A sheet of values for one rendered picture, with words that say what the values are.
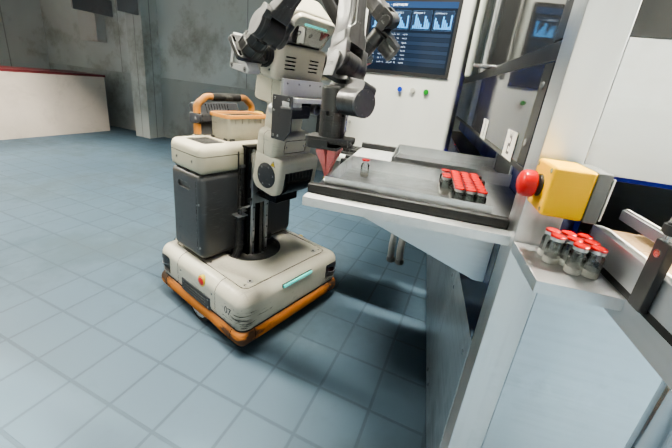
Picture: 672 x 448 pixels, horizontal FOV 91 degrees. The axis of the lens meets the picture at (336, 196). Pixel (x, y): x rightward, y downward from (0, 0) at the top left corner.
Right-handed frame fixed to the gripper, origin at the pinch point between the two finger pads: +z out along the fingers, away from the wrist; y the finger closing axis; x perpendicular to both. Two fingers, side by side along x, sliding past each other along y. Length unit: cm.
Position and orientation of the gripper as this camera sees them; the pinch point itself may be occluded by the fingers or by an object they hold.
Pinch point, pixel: (327, 175)
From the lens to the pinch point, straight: 76.9
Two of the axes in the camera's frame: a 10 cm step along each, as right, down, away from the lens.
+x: 2.4, -2.8, 9.3
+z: -1.0, 9.4, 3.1
